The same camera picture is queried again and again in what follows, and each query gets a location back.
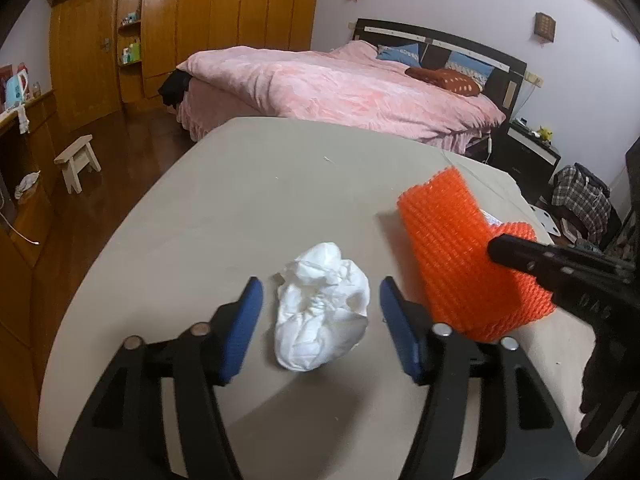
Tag blue white kettle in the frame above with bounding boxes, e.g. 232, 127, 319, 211
5, 71, 31, 108

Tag white bathroom scale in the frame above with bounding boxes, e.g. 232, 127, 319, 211
530, 205, 563, 238

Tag white desk cable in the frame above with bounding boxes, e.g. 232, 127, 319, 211
0, 210, 41, 246

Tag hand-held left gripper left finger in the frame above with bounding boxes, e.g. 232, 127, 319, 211
57, 276, 264, 480

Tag orange foam net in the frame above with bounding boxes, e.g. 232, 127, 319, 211
396, 165, 556, 345

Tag person's right hand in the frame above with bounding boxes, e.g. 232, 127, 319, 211
576, 332, 640, 456

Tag dark wooden bed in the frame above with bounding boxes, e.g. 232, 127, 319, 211
175, 19, 528, 156

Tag plaid bag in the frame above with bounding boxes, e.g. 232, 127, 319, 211
550, 164, 613, 243

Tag black cloth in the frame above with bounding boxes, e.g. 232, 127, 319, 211
159, 71, 193, 108

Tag brown dotted pillow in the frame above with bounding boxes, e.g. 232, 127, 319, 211
405, 66, 481, 97

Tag wooden wardrobe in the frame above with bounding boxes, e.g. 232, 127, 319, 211
44, 0, 321, 126

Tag brown wall lamp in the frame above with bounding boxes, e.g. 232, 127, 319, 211
535, 12, 557, 43

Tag blue pillow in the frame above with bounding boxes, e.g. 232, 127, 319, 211
445, 52, 493, 86
376, 44, 421, 63

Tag white tissue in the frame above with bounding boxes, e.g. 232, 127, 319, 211
272, 241, 371, 372

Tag white wooden stool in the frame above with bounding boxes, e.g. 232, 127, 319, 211
54, 135, 102, 194

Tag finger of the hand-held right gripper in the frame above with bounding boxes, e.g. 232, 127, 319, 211
487, 234, 561, 306

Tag white rag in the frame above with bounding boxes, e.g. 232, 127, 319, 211
14, 171, 41, 200

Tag dark nightstand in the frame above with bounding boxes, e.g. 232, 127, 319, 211
492, 122, 562, 201

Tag pink blanket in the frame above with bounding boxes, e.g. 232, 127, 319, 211
176, 42, 507, 153

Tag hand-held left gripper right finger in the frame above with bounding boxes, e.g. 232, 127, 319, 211
379, 276, 586, 480

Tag wooden desk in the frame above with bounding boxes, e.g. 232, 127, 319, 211
0, 90, 66, 411

